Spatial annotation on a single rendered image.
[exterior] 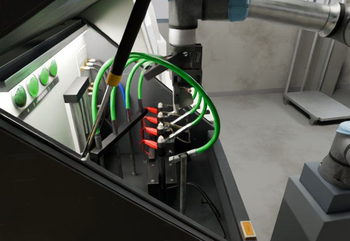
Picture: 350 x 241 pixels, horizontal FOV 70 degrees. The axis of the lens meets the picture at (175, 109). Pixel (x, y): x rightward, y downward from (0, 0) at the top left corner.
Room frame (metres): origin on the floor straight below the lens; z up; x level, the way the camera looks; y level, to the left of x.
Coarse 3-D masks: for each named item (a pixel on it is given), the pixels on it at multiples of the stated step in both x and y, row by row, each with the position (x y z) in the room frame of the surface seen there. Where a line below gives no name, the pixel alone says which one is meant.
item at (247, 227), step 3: (240, 222) 0.48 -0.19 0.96; (243, 222) 0.48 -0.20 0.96; (246, 222) 0.48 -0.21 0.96; (249, 222) 0.48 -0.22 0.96; (243, 225) 0.47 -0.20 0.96; (246, 225) 0.47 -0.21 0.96; (249, 225) 0.47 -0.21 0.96; (246, 228) 0.46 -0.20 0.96; (249, 228) 0.46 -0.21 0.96; (246, 231) 0.45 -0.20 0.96; (249, 231) 0.45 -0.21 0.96; (252, 231) 0.45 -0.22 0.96; (246, 234) 0.44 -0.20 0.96; (249, 234) 0.44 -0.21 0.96; (252, 234) 0.44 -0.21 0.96; (249, 237) 0.44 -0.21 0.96; (252, 237) 0.44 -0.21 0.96; (255, 237) 0.44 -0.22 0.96
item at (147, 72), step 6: (168, 54) 0.68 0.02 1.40; (174, 54) 0.65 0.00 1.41; (168, 60) 0.64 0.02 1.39; (174, 60) 0.64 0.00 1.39; (180, 60) 0.64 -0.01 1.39; (150, 66) 0.65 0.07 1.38; (156, 66) 0.64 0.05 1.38; (162, 66) 0.64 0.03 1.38; (144, 72) 0.64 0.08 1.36; (150, 72) 0.63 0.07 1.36; (156, 72) 0.64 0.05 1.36; (144, 78) 0.64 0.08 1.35; (150, 78) 0.63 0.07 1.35
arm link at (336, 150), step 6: (342, 126) 0.75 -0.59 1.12; (348, 126) 0.73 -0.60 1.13; (336, 132) 0.77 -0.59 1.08; (342, 132) 0.73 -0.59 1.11; (348, 132) 0.71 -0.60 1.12; (336, 138) 0.75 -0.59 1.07; (342, 138) 0.72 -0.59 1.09; (348, 138) 0.71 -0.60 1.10; (336, 144) 0.74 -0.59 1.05; (342, 144) 0.71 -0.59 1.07; (348, 144) 0.69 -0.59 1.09; (330, 150) 0.76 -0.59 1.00; (336, 150) 0.73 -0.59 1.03; (342, 150) 0.70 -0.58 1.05; (336, 156) 0.72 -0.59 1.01; (342, 156) 0.70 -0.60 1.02
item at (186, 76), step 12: (108, 60) 0.62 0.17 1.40; (156, 60) 0.57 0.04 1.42; (180, 72) 0.55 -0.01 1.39; (96, 84) 0.64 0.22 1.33; (192, 84) 0.54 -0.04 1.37; (96, 96) 0.65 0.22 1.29; (204, 96) 0.53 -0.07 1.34; (96, 108) 0.65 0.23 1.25; (216, 120) 0.52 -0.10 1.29; (96, 132) 0.65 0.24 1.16; (216, 132) 0.51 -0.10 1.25
